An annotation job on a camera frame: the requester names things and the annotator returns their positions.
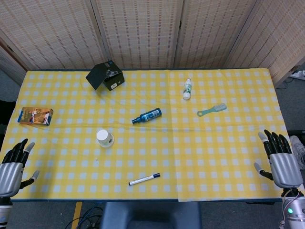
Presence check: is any white marker pen blue cap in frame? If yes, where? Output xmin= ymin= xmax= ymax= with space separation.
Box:
xmin=128 ymin=172 xmax=161 ymax=187

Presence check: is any right arm wrist cable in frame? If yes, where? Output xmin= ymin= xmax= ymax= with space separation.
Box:
xmin=279 ymin=189 xmax=301 ymax=226

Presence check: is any white power strip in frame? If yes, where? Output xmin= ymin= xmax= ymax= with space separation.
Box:
xmin=290 ymin=70 xmax=305 ymax=80

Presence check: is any floor cable bundle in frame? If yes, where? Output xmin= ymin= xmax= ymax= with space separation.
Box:
xmin=62 ymin=206 xmax=105 ymax=229

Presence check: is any black open cardboard box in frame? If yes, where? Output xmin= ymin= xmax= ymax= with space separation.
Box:
xmin=85 ymin=61 xmax=125 ymax=92

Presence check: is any green plastic brush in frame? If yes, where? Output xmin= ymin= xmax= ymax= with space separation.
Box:
xmin=196 ymin=103 xmax=227 ymax=118

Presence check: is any blue spray bottle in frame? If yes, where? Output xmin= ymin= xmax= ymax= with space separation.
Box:
xmin=131 ymin=107 xmax=163 ymax=125

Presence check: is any white plastic bottle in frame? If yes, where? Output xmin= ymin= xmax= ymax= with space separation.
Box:
xmin=183 ymin=78 xmax=193 ymax=101

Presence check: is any orange blue carton box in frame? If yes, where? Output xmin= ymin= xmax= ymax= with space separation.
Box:
xmin=18 ymin=106 xmax=54 ymax=126

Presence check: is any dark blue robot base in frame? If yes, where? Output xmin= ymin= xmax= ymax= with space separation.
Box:
xmin=100 ymin=202 xmax=203 ymax=229

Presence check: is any yellow white checkered tablecloth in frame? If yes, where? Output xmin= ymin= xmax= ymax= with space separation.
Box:
xmin=0 ymin=69 xmax=290 ymax=203

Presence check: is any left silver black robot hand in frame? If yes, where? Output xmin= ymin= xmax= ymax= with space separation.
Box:
xmin=0 ymin=138 xmax=41 ymax=198

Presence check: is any black object beside table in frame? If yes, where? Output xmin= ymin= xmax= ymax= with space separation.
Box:
xmin=0 ymin=100 xmax=16 ymax=125

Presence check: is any bamboo folding screen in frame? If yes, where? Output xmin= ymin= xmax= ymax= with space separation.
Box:
xmin=0 ymin=0 xmax=305 ymax=88

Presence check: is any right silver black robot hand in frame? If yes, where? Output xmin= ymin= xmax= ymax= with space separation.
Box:
xmin=254 ymin=129 xmax=303 ymax=190

